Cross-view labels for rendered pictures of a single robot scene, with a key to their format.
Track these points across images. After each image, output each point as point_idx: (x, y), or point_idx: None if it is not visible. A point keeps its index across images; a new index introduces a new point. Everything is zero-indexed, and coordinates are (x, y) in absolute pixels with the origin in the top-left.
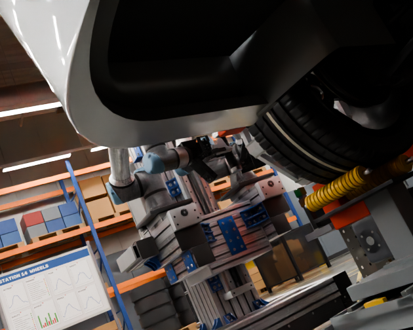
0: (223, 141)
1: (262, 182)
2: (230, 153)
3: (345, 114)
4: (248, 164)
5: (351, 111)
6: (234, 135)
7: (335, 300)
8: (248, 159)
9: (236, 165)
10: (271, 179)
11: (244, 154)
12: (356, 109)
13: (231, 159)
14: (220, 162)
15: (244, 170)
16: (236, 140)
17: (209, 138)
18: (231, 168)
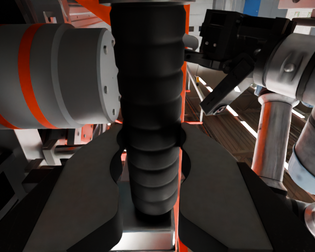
0: (131, 185)
1: (307, 3)
2: (122, 114)
3: (37, 19)
4: (249, 36)
5: (21, 17)
6: (286, 113)
7: None
8: (240, 51)
9: (110, 11)
10: (291, 3)
11: (236, 70)
12: (9, 16)
13: (123, 80)
14: None
15: (273, 25)
16: (292, 103)
17: (290, 172)
18: (158, 10)
